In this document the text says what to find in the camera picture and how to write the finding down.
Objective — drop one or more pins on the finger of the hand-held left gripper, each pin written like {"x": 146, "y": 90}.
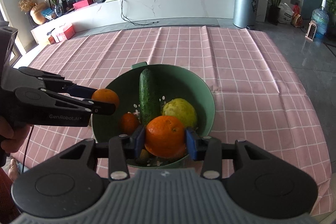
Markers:
{"x": 78, "y": 90}
{"x": 105, "y": 108}

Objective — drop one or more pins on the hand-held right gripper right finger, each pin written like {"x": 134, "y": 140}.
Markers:
{"x": 193, "y": 145}

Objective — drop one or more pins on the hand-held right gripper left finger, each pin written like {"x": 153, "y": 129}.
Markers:
{"x": 137, "y": 140}

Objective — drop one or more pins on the small orange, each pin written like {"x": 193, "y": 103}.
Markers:
{"x": 105, "y": 96}
{"x": 128, "y": 123}

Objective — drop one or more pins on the brown kiwi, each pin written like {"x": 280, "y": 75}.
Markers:
{"x": 143, "y": 155}

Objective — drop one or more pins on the large orange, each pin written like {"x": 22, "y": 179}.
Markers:
{"x": 165, "y": 134}

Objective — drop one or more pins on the yellow-green mango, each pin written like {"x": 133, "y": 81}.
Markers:
{"x": 181, "y": 111}

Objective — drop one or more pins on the green cucumber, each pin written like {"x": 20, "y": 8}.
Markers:
{"x": 148, "y": 95}

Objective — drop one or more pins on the green plastic colander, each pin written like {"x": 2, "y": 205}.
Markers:
{"x": 183, "y": 87}

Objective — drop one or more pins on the person's left hand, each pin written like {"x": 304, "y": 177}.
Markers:
{"x": 14, "y": 137}

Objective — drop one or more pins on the red and white box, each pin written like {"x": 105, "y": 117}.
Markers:
{"x": 64, "y": 32}

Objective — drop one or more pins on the person's bare foot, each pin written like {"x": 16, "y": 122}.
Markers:
{"x": 13, "y": 170}

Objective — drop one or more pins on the person's red clothing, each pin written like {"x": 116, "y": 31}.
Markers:
{"x": 5, "y": 187}

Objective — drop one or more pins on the blue snack packet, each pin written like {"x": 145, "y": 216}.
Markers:
{"x": 48, "y": 13}

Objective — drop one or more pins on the round orange-brown vase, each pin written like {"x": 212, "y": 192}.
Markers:
{"x": 39, "y": 15}

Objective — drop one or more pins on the pink checked tablecloth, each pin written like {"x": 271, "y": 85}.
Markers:
{"x": 249, "y": 82}

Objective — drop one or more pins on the flat pink box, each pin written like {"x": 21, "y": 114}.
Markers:
{"x": 82, "y": 2}

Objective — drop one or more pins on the dried yellow flowers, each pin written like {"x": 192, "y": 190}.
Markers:
{"x": 26, "y": 3}

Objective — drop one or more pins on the white marble television console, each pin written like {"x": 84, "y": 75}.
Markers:
{"x": 170, "y": 6}

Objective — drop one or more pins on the grey metal trash can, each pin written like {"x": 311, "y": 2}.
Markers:
{"x": 244, "y": 8}

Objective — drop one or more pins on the white plastic bag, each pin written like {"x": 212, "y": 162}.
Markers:
{"x": 285, "y": 15}

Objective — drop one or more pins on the orange gift bag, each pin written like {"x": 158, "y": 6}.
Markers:
{"x": 296, "y": 18}

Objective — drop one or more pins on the small pink standing device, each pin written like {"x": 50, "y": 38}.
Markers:
{"x": 312, "y": 31}

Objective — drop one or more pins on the large blue water bottle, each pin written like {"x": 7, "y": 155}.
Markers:
{"x": 320, "y": 19}

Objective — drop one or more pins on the wall power socket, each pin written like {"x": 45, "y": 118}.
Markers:
{"x": 295, "y": 1}

